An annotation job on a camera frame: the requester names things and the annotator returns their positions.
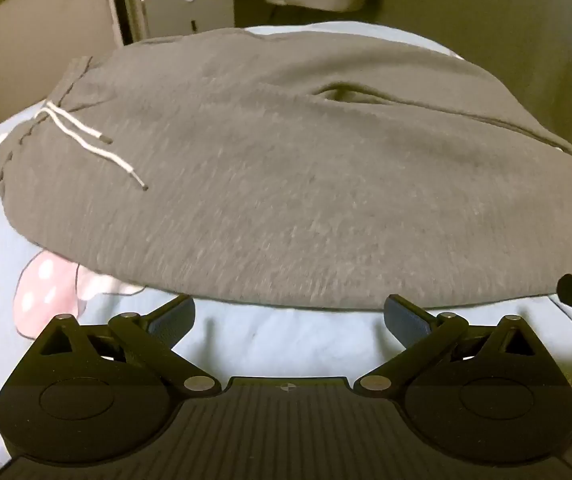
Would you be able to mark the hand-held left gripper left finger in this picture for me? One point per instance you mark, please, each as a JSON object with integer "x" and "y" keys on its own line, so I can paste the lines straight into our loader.
{"x": 172, "y": 319}

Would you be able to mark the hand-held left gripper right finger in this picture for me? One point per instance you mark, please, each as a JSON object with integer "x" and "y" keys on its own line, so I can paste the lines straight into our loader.
{"x": 400, "y": 313}

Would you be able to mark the grey sweat pants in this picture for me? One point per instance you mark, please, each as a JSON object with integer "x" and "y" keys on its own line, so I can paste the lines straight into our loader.
{"x": 276, "y": 175}

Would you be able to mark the light blue printed bedsheet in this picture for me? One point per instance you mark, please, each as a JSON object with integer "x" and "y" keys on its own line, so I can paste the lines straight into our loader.
{"x": 276, "y": 327}

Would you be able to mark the grey cabinet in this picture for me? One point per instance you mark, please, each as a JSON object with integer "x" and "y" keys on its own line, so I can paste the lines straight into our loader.
{"x": 191, "y": 10}

